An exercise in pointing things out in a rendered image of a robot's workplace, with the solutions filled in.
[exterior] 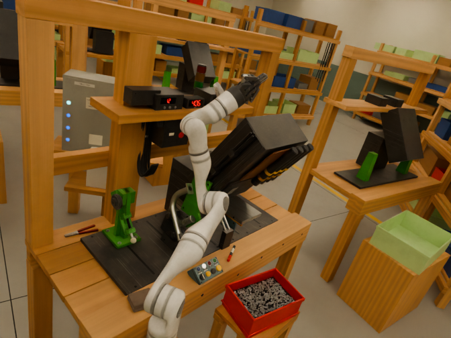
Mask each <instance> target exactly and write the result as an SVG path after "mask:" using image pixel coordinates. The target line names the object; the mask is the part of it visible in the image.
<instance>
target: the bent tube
mask: <svg viewBox="0 0 451 338"><path fill-rule="evenodd" d="M186 193H187V194H194V192H193V185H192V183H186V187H185V188H182V189H180V190H178V191H176V192H175V193H174V194H173V196H172V198H171V200H170V214H171V217H172V222H173V225H174V230H175V233H176V236H177V241H179V240H180V239H179V233H182V232H181V227H180V225H179V220H178V217H177V212H176V202H177V199H178V198H179V197H180V196H181V195H183V194H186Z"/></svg>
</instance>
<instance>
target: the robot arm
mask: <svg viewBox="0 0 451 338"><path fill-rule="evenodd" d="M241 77H242V80H241V81H240V82H239V83H238V84H237V85H236V86H232V87H230V88H229V89H228V90H226V91H223V89H222V87H221V85H220V84H219V83H218V82H216V83H215V84H214V85H213V87H214V90H215V94H216V96H217V98H216V99H214V100H213V101H212V102H210V103H209V104H207V105H206V106H204V107H203V108H200V109H198V110H196V111H194V112H192V113H190V114H188V115H186V116H185V117H184V118H183V119H182V120H181V123H180V129H181V131H182V132H183V133H184V134H185V135H187V137H188V139H189V144H190V145H189V155H190V158H191V162H192V165H193V171H194V175H195V189H196V195H197V204H198V208H199V210H200V212H201V213H202V214H204V215H206V216H205V217H204V218H203V219H202V220H200V221H198V222H197V223H196V224H194V225H192V226H191V227H189V228H188V229H187V230H186V231H185V233H184V234H183V236H182V237H181V240H180V241H179V243H178V245H177V247H176V249H175V251H174V252H173V254H172V256H171V258H170V259H169V261H168V263H167V265H166V266H165V267H164V269H163V271H162V272H161V273H160V275H159V277H158V278H157V279H156V281H155V283H154V284H153V285H152V287H151V289H150V290H149V291H148V294H147V296H146V299H145V301H144V310H145V311H146V312H147V313H150V314H151V315H152V316H151V317H150V320H149V322H148V330H147V336H146V338H177V331H178V327H179V323H180V319H181V314H182V311H183V307H184V304H185V292H184V291H183V290H181V289H179V288H176V287H174V286H171V285H169V283H170V282H171V280H172V279H173V278H174V277H175V276H177V275H178V274H180V273H181V272H183V271H184V270H186V269H188V268H190V267H191V266H193V265H195V264H196V263H197V262H199V261H200V259H201V258H202V257H203V254H204V253H205V250H206V248H207V246H208V244H209V241H210V239H211V237H212V235H213V233H214V231H215V230H216V228H217V226H218V225H219V223H220V221H221V220H222V219H223V217H224V215H225V213H226V211H227V209H228V206H229V196H228V195H227V194H226V193H225V192H220V191H208V190H207V187H206V180H207V176H208V174H209V171H210V168H211V158H210V155H209V150H208V147H207V130H206V127H205V126H206V125H207V124H210V123H211V124H214V123H217V122H218V121H220V120H221V119H223V118H224V117H225V116H227V115H229V114H230V113H232V112H234V111H235V110H236V109H238V108H239V107H241V106H242V105H243V104H244V103H245V101H250V102H251V103H252V102H253V100H254V99H255V97H256V95H257V94H258V92H259V90H260V89H259V86H260V84H262V83H263V82H264V81H266V79H267V78H268V75H267V74H265V73H262V74H261V75H259V76H257V77H256V76H254V75H253V74H242V75H241ZM254 92H255V93H254Z"/></svg>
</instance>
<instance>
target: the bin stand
mask: <svg viewBox="0 0 451 338"><path fill-rule="evenodd" d="M298 312H299V313H300V311H298ZM298 316H299V314H298V315H296V317H293V318H291V319H289V320H287V321H285V322H283V323H281V324H278V325H276V326H274V327H272V328H270V329H268V330H265V331H263V332H261V333H259V334H257V335H255V336H253V337H251V338H287V337H288V335H289V333H290V330H291V328H292V326H293V323H294V322H295V321H296V320H297V318H298ZM213 318H214V320H213V324H212V328H211V331H210V334H209V338H223V335H224V333H225V330H226V326H227V325H228V326H229V327H230V328H231V329H232V330H233V331H235V332H236V333H237V335H236V338H246V337H245V336H244V334H243V333H242V332H241V330H240V329H239V327H238V326H237V324H236V323H235V322H234V320H233V319H232V318H231V316H230V315H229V313H228V312H227V310H226V309H225V308H224V306H223V305H222V304H221V305H220V306H218V307H217V308H216V309H215V312H214V315H213Z"/></svg>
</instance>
